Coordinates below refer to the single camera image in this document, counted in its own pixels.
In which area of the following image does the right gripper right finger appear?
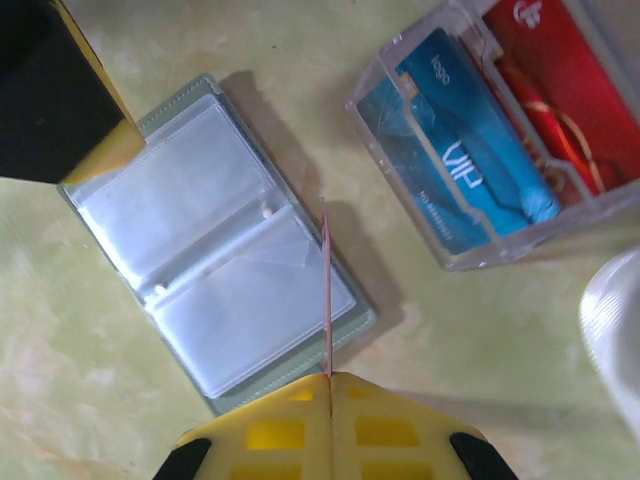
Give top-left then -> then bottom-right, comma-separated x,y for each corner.
330,372 -> 521,480

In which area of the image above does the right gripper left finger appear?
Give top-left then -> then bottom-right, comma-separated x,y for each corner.
152,372 -> 332,480

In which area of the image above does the red plastic card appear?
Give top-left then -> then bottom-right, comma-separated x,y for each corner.
321,197 -> 335,376
482,0 -> 640,197

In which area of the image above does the grey-green card holder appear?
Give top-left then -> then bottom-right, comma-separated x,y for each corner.
57,72 -> 379,416

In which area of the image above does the blue plastic card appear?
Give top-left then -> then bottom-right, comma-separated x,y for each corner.
355,74 -> 481,256

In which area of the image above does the blue VIP card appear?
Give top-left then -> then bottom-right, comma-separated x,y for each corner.
397,27 -> 561,239

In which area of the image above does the clear acrylic card box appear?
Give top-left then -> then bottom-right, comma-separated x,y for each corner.
343,0 -> 640,274

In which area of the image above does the white square container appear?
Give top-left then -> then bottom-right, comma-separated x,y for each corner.
578,248 -> 640,434

